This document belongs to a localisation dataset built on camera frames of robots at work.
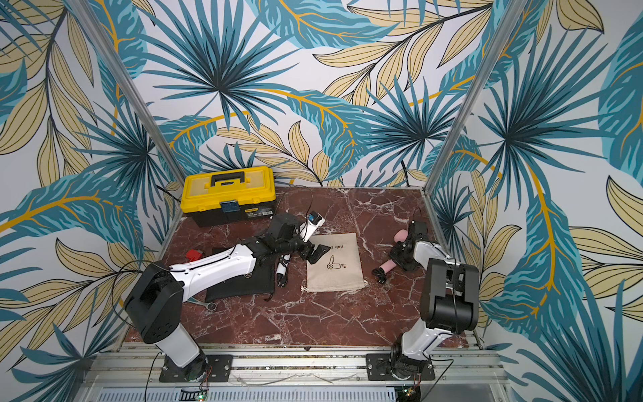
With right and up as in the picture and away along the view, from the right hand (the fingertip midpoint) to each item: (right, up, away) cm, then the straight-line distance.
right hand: (395, 257), depth 96 cm
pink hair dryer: (+3, +8, +2) cm, 9 cm away
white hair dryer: (-43, -4, -6) cm, 43 cm away
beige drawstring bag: (-22, -4, -2) cm, 22 cm away
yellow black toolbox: (-64, +23, -1) cm, 68 cm away
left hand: (-29, +8, -13) cm, 32 cm away
